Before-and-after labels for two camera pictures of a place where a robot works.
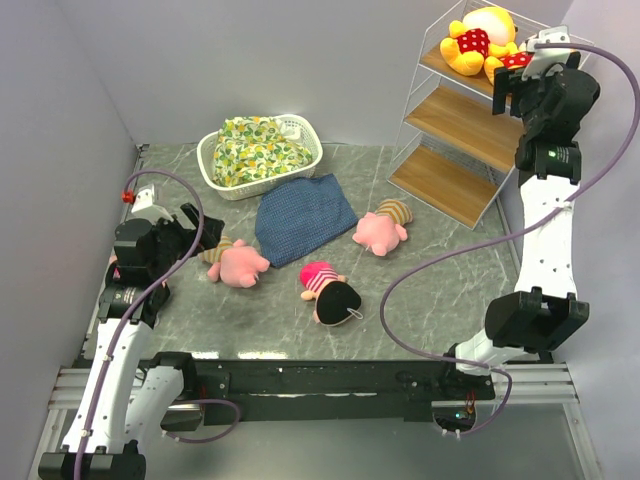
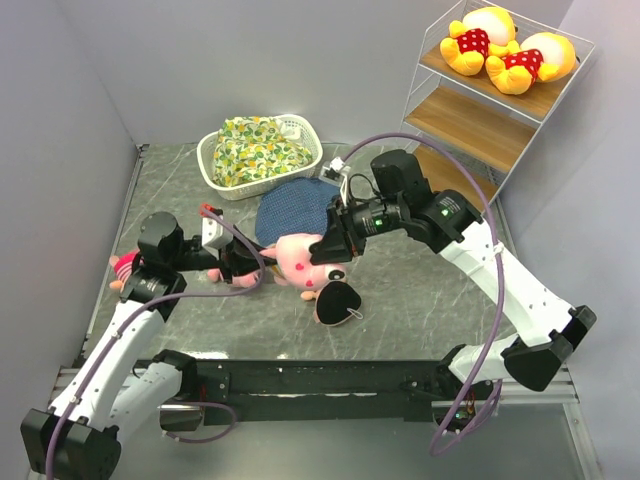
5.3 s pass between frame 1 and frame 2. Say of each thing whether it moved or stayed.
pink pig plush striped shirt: moved
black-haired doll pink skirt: stayed
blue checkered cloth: stayed
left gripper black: moved
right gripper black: moved
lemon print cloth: stayed
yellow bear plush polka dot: stayed
